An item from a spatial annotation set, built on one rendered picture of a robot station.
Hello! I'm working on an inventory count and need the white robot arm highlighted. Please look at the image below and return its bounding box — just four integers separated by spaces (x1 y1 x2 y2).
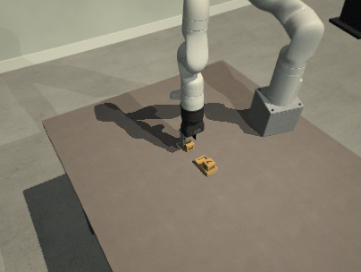
177 0 324 106

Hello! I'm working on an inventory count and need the orange number cube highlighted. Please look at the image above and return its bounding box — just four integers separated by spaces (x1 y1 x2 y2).
203 158 215 172
183 139 194 152

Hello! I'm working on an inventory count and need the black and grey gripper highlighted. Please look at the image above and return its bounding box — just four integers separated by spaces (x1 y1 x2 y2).
170 89 205 145

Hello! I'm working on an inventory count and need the orange open tray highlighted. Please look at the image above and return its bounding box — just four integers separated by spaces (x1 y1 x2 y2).
195 155 218 176

